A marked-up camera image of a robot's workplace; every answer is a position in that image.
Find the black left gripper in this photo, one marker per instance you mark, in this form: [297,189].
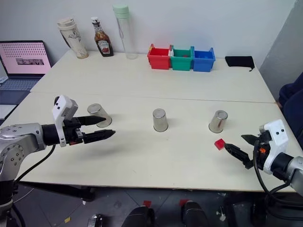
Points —
[71,132]

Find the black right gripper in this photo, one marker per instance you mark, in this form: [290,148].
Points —
[261,151]

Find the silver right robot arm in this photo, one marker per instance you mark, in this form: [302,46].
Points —
[290,166]

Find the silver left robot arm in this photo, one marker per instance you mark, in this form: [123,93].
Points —
[21,139]

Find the steel cup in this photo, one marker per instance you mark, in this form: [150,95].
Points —
[217,121]
[160,120]
[99,116]

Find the small red cube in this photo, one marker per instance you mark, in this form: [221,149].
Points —
[219,144]

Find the person in dark blue clothing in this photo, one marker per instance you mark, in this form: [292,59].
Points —
[292,99]

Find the red scrap on floor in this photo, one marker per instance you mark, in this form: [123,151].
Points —
[147,203]
[183,202]

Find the dark rounded shape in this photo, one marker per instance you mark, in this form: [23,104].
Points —
[194,214]
[139,217]

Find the black fabric pouch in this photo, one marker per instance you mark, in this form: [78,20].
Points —
[239,61]

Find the ketchup bottle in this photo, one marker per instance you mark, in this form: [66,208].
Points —
[103,42]

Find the beige printed tumbler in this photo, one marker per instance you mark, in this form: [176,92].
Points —
[74,40]

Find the white paper sheet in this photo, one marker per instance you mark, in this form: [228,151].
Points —
[6,111]

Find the red plastic bin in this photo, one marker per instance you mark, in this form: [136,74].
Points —
[159,58]

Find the blue plastic bin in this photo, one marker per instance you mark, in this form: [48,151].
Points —
[202,61]

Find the grey laptop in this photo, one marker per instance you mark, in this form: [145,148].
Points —
[23,61]

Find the clear bottle green lid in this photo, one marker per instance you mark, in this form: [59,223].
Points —
[125,33]

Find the white item between bins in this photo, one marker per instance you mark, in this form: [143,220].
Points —
[171,52]

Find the green plastic bin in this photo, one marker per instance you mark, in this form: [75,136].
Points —
[181,60]

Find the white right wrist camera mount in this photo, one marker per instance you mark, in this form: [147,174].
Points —
[275,139]

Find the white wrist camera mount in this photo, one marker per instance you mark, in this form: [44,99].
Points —
[275,139]
[63,106]

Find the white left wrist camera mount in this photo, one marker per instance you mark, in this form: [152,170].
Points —
[63,106]

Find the black table frame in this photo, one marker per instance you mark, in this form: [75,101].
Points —
[59,190]

